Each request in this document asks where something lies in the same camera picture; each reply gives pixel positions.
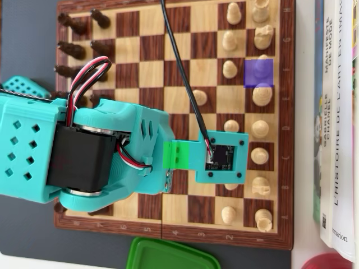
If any white art history book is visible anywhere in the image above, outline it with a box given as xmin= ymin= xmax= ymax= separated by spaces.
xmin=330 ymin=0 xmax=359 ymax=263

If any dark brown chess bishop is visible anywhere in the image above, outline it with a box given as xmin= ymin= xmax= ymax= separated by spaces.
xmin=54 ymin=64 xmax=85 ymax=85

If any dark brown chess king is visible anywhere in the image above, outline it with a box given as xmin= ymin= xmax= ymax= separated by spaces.
xmin=49 ymin=90 xmax=88 ymax=109

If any short red white black cable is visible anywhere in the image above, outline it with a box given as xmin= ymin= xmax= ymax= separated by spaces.
xmin=116 ymin=140 xmax=154 ymax=173

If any light wood chess queen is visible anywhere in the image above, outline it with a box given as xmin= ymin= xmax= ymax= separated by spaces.
xmin=251 ymin=119 xmax=270 ymax=138

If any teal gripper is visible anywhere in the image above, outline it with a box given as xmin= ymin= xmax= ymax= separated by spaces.
xmin=156 ymin=111 xmax=173 ymax=194

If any light wood chess bishop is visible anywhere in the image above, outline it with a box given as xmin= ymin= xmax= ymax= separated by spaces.
xmin=252 ymin=55 xmax=271 ymax=82
xmin=250 ymin=147 xmax=269 ymax=165

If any long red white black cable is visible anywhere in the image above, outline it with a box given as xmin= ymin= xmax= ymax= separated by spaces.
xmin=67 ymin=55 xmax=113 ymax=127

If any black camera cable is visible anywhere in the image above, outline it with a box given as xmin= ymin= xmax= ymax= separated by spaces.
xmin=159 ymin=0 xmax=214 ymax=166

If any illustrated cartoon book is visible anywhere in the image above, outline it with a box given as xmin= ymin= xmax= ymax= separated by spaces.
xmin=312 ymin=0 xmax=325 ymax=225

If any Gabrielle Chanel book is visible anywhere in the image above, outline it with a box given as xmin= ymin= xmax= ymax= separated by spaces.
xmin=319 ymin=0 xmax=339 ymax=249

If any light wood chess rook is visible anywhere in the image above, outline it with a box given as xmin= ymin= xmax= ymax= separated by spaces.
xmin=254 ymin=208 xmax=273 ymax=233
xmin=251 ymin=0 xmax=271 ymax=24

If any light wood chess king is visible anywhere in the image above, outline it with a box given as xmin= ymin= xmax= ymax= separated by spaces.
xmin=251 ymin=83 xmax=273 ymax=107

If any dark brown chess knight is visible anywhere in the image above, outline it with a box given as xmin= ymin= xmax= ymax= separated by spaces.
xmin=57 ymin=41 xmax=87 ymax=60

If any wooden folding chessboard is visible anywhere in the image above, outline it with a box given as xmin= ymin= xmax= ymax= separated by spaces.
xmin=53 ymin=0 xmax=295 ymax=251

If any teal perforated robot base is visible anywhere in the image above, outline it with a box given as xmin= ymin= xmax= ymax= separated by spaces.
xmin=2 ymin=75 xmax=51 ymax=99

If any dark brown chess rook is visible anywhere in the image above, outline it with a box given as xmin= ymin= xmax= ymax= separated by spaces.
xmin=57 ymin=12 xmax=88 ymax=36
xmin=53 ymin=201 xmax=68 ymax=214

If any red round ribbed lid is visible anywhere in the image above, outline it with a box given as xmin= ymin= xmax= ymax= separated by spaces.
xmin=301 ymin=253 xmax=354 ymax=269

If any light wood chess knight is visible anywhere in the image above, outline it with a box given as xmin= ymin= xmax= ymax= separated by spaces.
xmin=251 ymin=175 xmax=271 ymax=196
xmin=254 ymin=24 xmax=274 ymax=50

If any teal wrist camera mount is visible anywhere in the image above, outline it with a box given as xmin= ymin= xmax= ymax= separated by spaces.
xmin=169 ymin=129 xmax=250 ymax=184

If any green plastic lid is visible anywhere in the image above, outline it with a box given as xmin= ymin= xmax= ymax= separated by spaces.
xmin=125 ymin=236 xmax=222 ymax=269

